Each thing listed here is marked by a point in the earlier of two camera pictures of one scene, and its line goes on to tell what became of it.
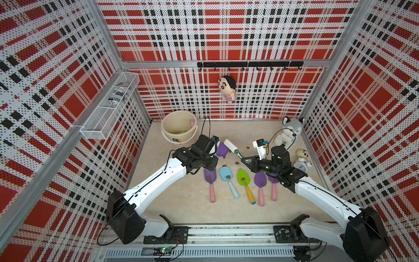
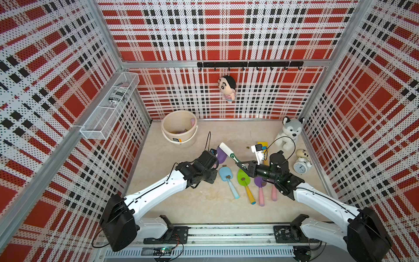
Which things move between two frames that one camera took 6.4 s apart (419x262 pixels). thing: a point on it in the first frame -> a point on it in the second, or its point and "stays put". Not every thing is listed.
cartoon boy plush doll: x=227 y=85 stays put
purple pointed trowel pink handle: x=260 y=178 stays put
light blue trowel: x=226 y=173 stays put
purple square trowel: x=222 y=149 -> x=185 y=130
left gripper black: x=211 y=166 -> x=211 y=179
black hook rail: x=250 y=64 stays put
